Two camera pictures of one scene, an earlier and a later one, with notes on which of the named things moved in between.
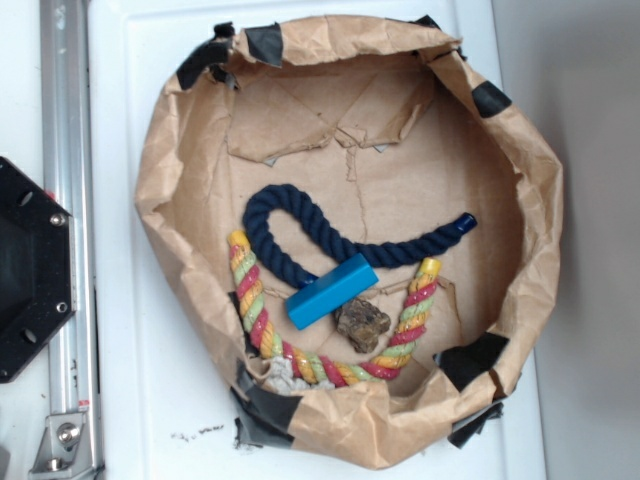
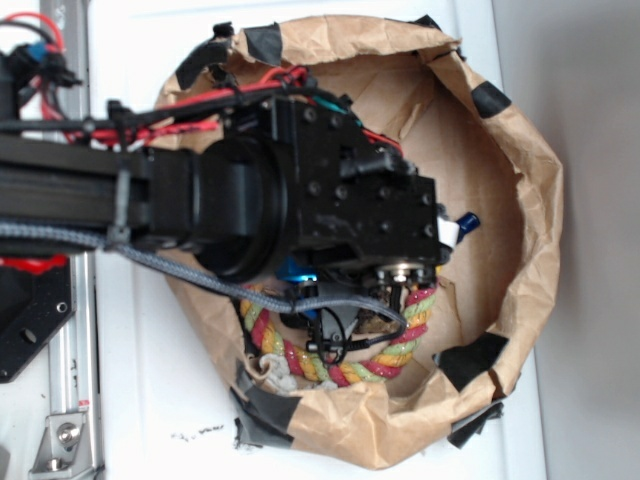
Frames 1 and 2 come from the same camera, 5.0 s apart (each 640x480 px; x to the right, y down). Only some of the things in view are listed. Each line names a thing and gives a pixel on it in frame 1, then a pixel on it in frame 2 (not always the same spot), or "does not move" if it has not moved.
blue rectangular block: (329, 292) to (291, 270)
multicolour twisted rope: (306, 365) does not move
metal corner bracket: (64, 451) does not move
